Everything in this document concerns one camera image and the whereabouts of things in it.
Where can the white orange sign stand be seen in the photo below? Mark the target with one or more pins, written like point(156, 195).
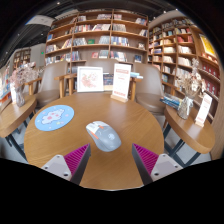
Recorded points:
point(121, 81)

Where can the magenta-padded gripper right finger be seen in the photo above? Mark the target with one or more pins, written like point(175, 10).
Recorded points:
point(165, 165)

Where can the round light blue mouse pad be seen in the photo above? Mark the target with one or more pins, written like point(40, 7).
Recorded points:
point(53, 117)

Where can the light blue book stack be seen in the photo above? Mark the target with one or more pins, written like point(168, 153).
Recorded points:
point(136, 75)

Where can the round wooden side table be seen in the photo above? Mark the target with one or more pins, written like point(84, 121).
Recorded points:
point(188, 130)
point(15, 116)

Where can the distant wooden bookshelf unit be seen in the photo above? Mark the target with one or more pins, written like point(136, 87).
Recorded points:
point(21, 58)

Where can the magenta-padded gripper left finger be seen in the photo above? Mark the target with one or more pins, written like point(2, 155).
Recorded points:
point(56, 165)

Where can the stack of books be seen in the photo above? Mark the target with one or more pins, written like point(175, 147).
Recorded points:
point(170, 101)

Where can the wide wooden bookshelf unit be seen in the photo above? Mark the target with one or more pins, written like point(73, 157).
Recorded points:
point(96, 33)

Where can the orange book display stand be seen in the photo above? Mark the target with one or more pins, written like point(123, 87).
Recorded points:
point(4, 86)

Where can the dark upright book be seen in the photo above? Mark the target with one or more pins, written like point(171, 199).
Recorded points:
point(108, 80)

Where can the small white table sign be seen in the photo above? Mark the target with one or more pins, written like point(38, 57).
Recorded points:
point(203, 110)
point(13, 94)

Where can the grey computer mouse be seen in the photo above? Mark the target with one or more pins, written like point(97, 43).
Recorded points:
point(105, 137)

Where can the white framed floral picture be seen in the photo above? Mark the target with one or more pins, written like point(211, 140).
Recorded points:
point(90, 79)

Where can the angled wooden bookshelf unit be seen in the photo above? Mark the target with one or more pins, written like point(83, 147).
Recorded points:
point(180, 50)

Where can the brown padded wooden armchair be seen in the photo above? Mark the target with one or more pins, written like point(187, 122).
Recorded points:
point(50, 80)
point(106, 65)
point(150, 86)

